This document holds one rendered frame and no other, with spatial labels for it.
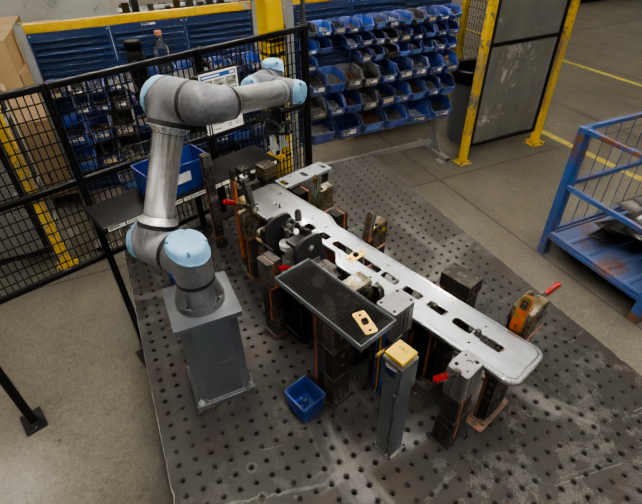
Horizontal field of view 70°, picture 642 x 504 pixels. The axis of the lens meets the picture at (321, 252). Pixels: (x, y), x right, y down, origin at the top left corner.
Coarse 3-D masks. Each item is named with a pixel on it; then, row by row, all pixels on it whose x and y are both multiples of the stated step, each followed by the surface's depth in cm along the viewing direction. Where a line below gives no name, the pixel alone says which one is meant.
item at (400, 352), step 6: (396, 342) 119; (402, 342) 119; (390, 348) 118; (396, 348) 118; (402, 348) 118; (408, 348) 118; (390, 354) 116; (396, 354) 116; (402, 354) 116; (408, 354) 116; (414, 354) 116; (396, 360) 115; (402, 360) 115; (408, 360) 115; (402, 366) 114
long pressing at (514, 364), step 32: (256, 192) 211; (288, 192) 210; (320, 224) 190; (384, 256) 172; (384, 288) 159; (416, 288) 158; (416, 320) 147; (448, 320) 146; (480, 320) 146; (480, 352) 136; (512, 352) 136; (512, 384) 128
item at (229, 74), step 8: (232, 64) 214; (200, 72) 206; (208, 72) 208; (216, 72) 211; (224, 72) 213; (232, 72) 216; (200, 80) 207; (208, 80) 210; (216, 80) 213; (224, 80) 215; (232, 80) 218; (232, 120) 228; (240, 120) 231; (208, 128) 221; (216, 128) 224; (224, 128) 227; (232, 128) 230; (208, 136) 223
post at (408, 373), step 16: (384, 368) 120; (400, 368) 115; (416, 368) 120; (384, 384) 124; (400, 384) 118; (384, 400) 129; (400, 400) 125; (384, 416) 133; (400, 416) 131; (384, 432) 137; (400, 432) 138; (384, 448) 142; (400, 448) 144
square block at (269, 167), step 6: (264, 162) 221; (270, 162) 221; (258, 168) 219; (264, 168) 216; (270, 168) 218; (276, 168) 221; (258, 174) 221; (264, 174) 218; (270, 174) 220; (276, 174) 222; (264, 180) 220; (270, 180) 222
